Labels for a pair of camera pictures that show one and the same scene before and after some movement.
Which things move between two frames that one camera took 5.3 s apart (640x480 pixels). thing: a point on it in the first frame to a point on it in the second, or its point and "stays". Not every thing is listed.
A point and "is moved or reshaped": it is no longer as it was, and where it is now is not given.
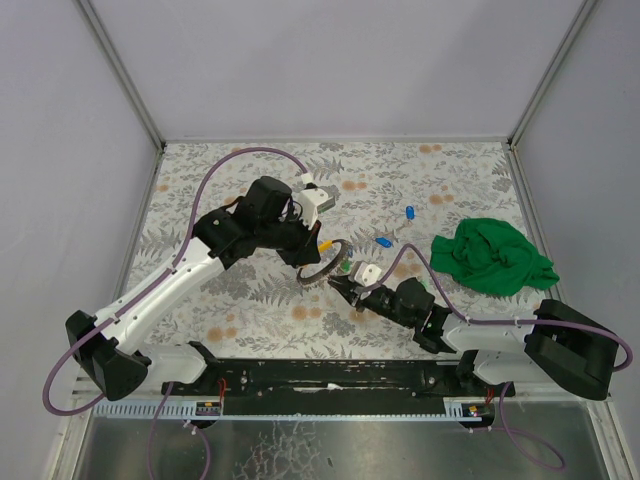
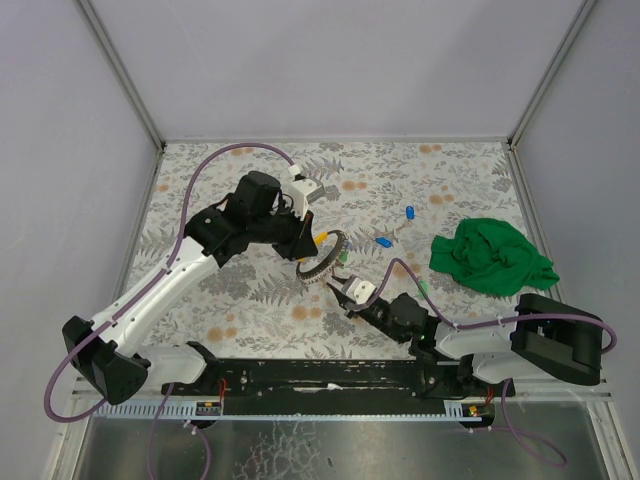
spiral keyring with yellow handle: x=325 y=247 is moved or reshaped
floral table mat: x=389 y=196 stays
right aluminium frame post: x=582 y=16 stays
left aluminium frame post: x=101 y=34 stays
